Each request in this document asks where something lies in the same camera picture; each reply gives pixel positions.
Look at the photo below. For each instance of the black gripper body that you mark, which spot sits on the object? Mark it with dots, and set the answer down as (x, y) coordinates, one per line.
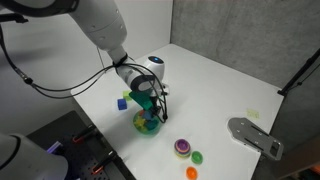
(155, 102)

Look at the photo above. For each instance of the blue toy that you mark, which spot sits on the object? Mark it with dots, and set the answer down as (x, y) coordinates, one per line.
(152, 125)

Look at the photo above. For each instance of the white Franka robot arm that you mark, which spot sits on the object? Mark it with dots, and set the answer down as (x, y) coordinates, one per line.
(100, 23)

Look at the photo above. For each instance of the orange toy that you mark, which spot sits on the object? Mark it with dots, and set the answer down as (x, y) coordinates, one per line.
(142, 113)

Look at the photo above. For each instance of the yellow star toy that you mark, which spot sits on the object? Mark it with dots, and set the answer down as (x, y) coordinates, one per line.
(140, 122)

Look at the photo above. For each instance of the green bowl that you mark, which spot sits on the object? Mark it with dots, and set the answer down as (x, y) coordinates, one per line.
(146, 130)

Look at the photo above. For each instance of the lime foam cube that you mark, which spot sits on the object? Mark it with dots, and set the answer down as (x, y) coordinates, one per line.
(126, 95)

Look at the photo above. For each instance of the bright blue foam cube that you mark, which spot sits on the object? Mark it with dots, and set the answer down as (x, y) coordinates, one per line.
(122, 104)

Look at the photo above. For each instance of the multicolour stacked cups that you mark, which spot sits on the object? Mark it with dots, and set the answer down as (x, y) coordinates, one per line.
(182, 148)

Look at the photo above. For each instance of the small green cup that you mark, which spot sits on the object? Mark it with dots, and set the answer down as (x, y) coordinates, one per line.
(196, 157)

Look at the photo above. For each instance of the small orange cup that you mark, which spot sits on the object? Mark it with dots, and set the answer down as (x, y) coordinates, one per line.
(191, 173)

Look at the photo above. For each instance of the black orange-tipped clamp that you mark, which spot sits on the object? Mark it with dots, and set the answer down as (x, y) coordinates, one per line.
(104, 162)
(83, 134)

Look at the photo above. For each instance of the black perforated breadboard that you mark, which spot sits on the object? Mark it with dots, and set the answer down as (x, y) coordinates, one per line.
(80, 153)

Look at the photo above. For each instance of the yellow sticky note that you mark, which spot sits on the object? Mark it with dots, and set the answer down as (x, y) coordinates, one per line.
(253, 113)

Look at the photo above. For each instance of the grey metal mounting plate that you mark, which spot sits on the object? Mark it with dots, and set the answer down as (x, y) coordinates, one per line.
(255, 137)

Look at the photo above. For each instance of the black vertical pole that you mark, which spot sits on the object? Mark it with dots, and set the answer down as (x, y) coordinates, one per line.
(300, 72)

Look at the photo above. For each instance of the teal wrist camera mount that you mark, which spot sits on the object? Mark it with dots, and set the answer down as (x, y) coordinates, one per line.
(141, 98)

